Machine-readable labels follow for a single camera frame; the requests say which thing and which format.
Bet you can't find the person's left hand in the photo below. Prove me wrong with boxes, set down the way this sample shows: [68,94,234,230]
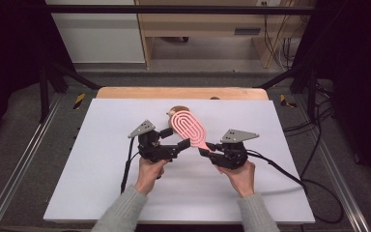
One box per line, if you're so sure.
[134,158,170,196]

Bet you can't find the white board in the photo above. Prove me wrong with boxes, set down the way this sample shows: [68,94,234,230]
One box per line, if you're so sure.
[43,98,316,224]

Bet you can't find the yellow black striped tape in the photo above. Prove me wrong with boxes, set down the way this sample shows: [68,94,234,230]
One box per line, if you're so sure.
[279,94,298,109]
[72,93,87,110]

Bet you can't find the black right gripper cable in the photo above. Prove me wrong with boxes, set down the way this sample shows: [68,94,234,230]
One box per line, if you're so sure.
[245,149,345,225]

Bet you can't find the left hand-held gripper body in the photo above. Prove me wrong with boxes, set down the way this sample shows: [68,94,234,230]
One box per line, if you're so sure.
[128,119,180,163]

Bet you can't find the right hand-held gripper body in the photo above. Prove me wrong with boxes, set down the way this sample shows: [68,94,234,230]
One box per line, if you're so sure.
[210,129,260,170]

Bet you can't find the light wooden desk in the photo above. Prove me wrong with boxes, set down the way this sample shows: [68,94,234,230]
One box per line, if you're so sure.
[134,0,314,70]

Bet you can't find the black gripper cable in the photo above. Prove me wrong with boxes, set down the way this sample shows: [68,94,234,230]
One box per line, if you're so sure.
[245,149,345,225]
[120,137,141,195]

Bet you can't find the aluminium rail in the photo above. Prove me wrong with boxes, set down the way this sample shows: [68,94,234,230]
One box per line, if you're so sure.
[313,127,371,232]
[0,95,63,232]

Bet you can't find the person's right hand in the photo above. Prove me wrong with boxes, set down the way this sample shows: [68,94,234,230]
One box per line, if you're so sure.
[216,159,257,198]

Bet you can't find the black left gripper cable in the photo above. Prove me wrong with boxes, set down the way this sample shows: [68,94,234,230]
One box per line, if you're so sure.
[120,137,141,195]

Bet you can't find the white cabinet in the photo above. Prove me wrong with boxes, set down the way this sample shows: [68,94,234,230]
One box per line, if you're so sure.
[43,0,146,64]

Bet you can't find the black curtain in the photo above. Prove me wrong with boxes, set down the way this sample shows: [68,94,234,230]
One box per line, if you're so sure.
[292,0,371,194]
[0,0,75,153]

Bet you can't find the black floor cables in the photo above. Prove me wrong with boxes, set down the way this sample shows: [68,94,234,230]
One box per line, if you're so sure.
[283,80,336,172]

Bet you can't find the pink hairbrush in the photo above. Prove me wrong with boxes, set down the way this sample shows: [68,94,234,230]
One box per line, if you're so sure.
[170,109,213,152]

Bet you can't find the wooden table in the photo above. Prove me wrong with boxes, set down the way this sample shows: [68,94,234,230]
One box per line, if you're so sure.
[96,86,270,101]

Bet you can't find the black metal stand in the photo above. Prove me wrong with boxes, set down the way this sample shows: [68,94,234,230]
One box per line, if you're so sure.
[38,60,101,124]
[253,61,321,124]

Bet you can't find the bundle of hanging cables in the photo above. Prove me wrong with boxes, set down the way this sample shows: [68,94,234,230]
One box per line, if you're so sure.
[261,0,305,72]

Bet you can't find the brown cup with small figure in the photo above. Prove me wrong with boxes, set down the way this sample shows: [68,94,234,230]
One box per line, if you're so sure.
[166,104,188,129]

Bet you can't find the black horizontal bar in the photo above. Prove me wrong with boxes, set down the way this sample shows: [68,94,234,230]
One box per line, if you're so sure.
[43,4,318,15]

